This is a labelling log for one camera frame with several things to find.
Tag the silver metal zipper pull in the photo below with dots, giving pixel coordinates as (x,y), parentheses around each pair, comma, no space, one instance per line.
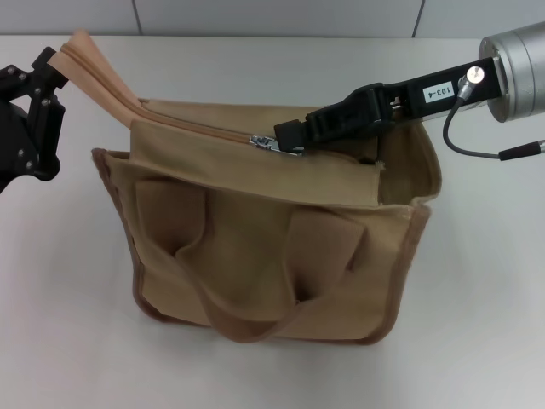
(262,141)

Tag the khaki canvas food bag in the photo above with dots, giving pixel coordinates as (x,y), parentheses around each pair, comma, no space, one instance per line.
(255,255)

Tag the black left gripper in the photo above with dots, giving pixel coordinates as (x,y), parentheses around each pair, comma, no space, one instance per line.
(13,140)

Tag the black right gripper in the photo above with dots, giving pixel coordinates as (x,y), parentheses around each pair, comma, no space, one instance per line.
(409,102)

